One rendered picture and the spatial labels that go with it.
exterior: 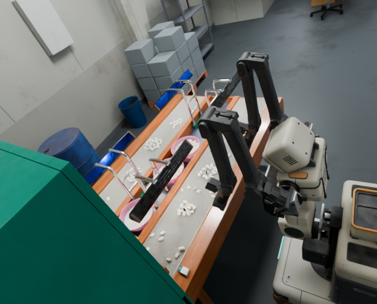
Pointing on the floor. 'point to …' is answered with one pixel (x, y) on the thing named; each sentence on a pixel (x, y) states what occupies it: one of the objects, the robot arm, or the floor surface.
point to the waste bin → (133, 111)
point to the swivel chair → (328, 9)
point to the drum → (72, 149)
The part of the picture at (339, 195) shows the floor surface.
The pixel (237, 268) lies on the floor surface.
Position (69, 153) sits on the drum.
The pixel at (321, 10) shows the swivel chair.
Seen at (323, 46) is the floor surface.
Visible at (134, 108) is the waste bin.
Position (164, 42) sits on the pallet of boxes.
